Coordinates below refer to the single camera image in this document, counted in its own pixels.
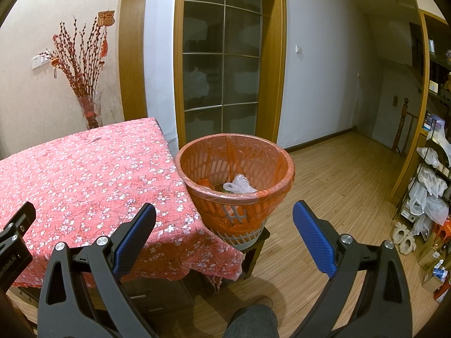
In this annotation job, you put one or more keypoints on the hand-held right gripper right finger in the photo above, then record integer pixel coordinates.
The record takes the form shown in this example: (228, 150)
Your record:
(315, 239)

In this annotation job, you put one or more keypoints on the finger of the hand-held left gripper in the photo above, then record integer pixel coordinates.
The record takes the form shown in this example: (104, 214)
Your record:
(19, 223)

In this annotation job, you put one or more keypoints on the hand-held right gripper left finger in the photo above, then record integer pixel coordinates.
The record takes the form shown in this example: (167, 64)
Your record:
(135, 239)

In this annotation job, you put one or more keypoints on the clear plastic bag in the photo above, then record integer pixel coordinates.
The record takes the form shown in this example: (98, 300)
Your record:
(241, 185)

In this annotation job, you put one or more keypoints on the wastebasket with orange liner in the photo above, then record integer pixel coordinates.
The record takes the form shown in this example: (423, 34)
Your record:
(218, 155)

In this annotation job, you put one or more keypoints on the black wooden stool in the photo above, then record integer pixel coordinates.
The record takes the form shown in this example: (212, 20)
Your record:
(253, 253)

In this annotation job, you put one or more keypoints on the red floral tablecloth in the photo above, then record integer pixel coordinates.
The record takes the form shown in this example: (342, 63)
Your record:
(88, 183)

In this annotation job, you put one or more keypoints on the brown shoe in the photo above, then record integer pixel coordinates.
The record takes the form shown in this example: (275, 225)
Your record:
(263, 302)

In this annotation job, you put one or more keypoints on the person's leg in jeans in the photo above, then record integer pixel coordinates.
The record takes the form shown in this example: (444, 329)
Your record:
(250, 324)

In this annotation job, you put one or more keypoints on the white plastic bag on rack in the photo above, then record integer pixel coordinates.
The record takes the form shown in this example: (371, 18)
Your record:
(437, 211)
(428, 156)
(433, 183)
(415, 200)

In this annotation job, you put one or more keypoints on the cardboard box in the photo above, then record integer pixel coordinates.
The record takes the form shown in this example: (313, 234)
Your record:
(428, 281)

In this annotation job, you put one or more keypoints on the blue white spray bottle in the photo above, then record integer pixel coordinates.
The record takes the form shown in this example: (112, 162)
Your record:
(438, 271)

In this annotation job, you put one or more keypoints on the orange plastic stool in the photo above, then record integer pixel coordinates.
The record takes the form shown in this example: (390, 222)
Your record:
(444, 230)

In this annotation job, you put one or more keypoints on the clear glass floor vase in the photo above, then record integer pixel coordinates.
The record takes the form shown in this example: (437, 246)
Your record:
(91, 112)

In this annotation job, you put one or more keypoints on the wooden stair railing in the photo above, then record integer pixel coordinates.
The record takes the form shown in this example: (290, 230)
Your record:
(403, 119)

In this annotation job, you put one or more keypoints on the purple box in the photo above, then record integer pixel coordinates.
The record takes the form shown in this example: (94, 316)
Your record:
(435, 121)

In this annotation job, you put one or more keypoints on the red berry branch bouquet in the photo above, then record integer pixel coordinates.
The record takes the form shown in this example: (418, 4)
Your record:
(79, 60)

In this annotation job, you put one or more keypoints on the wooden corner trim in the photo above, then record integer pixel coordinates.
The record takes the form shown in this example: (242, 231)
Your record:
(134, 60)

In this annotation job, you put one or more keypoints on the frosted glass door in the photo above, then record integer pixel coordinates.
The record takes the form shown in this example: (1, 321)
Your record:
(222, 60)

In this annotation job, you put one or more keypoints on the brown wall plate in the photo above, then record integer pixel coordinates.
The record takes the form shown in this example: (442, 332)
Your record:
(396, 100)

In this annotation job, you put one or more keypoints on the white wall socket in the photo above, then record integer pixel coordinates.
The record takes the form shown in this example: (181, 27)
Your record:
(36, 62)

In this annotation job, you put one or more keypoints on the white double wall switch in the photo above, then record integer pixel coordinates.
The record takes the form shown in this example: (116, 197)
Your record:
(44, 59)

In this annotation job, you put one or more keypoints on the wooden door frame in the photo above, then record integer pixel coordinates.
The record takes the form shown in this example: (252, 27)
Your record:
(271, 77)

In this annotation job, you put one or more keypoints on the red gold tassel wall ornament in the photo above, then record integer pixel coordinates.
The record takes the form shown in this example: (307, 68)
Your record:
(106, 18)

